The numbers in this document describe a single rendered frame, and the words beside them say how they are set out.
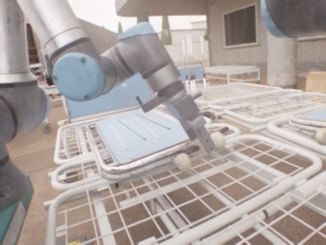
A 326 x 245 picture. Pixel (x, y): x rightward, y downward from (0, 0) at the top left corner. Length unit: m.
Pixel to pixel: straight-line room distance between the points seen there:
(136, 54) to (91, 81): 0.16
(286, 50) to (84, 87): 4.65
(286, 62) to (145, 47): 4.49
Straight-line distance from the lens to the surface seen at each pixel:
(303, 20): 0.39
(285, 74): 4.91
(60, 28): 0.43
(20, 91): 0.66
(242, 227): 0.59
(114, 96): 1.76
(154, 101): 0.52
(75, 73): 0.40
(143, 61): 0.52
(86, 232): 1.37
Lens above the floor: 0.88
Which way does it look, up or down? 17 degrees down
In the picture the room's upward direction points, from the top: 7 degrees counter-clockwise
